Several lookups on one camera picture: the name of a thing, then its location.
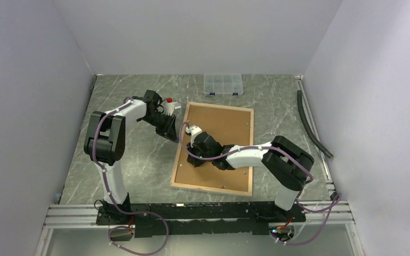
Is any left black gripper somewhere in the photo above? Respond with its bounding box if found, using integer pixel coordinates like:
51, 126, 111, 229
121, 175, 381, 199
141, 111, 179, 143

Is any brown backing board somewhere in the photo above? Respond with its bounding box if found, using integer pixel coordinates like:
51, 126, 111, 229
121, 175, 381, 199
174, 105, 251, 193

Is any white wooden picture frame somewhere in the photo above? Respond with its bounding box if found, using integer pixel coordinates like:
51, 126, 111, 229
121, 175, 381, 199
170, 101, 255, 197

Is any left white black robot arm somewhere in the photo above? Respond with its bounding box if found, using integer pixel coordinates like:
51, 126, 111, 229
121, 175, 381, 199
83, 90, 181, 224

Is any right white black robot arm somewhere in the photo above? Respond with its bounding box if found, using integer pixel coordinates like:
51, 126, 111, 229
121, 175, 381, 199
183, 130, 315, 221

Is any clear plastic organizer box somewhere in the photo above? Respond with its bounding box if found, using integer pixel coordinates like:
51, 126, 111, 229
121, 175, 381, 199
203, 74, 244, 97

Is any black foam tube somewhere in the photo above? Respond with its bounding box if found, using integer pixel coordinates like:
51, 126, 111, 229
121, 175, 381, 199
296, 90, 334, 159

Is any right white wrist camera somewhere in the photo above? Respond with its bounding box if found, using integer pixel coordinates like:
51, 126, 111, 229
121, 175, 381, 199
185, 125, 203, 138

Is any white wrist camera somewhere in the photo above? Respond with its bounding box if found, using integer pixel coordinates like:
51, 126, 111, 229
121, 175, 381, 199
185, 125, 203, 138
164, 98, 181, 115

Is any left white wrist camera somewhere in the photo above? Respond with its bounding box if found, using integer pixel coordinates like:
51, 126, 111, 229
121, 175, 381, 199
164, 98, 181, 115

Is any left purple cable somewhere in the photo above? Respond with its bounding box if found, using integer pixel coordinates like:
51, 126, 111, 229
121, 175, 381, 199
91, 96, 170, 256

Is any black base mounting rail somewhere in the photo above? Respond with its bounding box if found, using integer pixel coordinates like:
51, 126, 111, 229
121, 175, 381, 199
95, 201, 306, 238

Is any aluminium extrusion rail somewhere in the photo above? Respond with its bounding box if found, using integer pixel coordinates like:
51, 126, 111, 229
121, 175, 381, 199
43, 204, 103, 230

